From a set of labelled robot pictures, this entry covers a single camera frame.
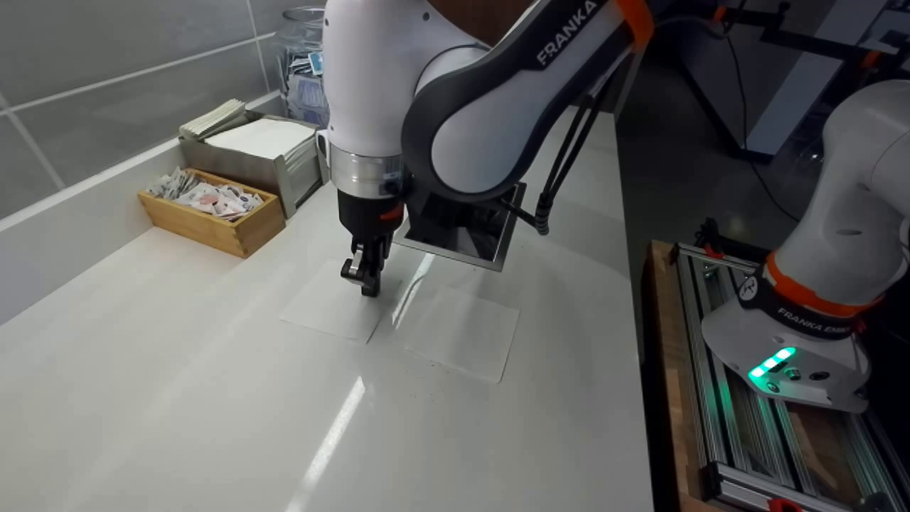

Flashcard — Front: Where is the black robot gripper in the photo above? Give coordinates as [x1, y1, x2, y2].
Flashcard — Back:
[338, 193, 405, 298]

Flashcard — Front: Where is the white paper towel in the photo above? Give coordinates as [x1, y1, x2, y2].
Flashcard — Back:
[281, 274, 393, 344]

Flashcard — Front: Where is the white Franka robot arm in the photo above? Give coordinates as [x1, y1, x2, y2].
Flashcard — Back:
[322, 0, 910, 412]

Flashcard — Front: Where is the left steel garbage chute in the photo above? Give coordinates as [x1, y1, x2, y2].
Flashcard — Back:
[395, 184, 527, 274]

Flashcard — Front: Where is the white napkin dispenser box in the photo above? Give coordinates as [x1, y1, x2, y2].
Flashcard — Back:
[178, 99, 322, 216]

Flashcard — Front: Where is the wooden tray of packets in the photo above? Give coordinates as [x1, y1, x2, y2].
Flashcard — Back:
[136, 169, 285, 257]

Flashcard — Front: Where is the glass jar of packets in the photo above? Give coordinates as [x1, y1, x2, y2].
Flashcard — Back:
[275, 0, 331, 127]

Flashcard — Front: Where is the black power cable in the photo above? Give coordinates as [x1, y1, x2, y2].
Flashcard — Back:
[528, 53, 628, 238]

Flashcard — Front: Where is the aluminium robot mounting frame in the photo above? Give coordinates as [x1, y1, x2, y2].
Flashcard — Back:
[670, 245, 910, 512]

